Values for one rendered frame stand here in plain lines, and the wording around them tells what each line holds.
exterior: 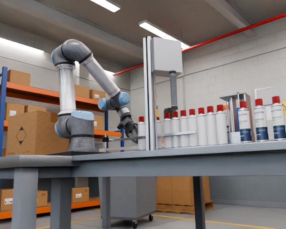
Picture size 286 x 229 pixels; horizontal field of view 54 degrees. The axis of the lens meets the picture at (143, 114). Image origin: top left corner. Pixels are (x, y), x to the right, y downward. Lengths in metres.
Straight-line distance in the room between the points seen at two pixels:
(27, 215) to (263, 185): 5.31
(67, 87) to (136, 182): 2.41
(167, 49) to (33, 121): 0.86
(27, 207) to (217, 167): 0.64
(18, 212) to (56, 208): 0.22
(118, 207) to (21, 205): 3.00
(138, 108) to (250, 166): 7.16
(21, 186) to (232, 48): 6.00
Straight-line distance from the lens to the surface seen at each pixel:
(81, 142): 1.44
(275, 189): 5.97
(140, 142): 1.68
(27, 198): 1.07
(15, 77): 5.41
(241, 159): 0.82
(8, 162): 1.10
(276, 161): 0.80
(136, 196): 3.86
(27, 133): 1.77
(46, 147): 1.74
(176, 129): 1.57
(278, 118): 1.40
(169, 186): 5.24
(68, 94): 1.62
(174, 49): 1.61
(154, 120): 1.50
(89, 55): 1.60
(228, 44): 6.73
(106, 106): 1.75
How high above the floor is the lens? 0.77
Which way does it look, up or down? 11 degrees up
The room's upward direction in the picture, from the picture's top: 2 degrees counter-clockwise
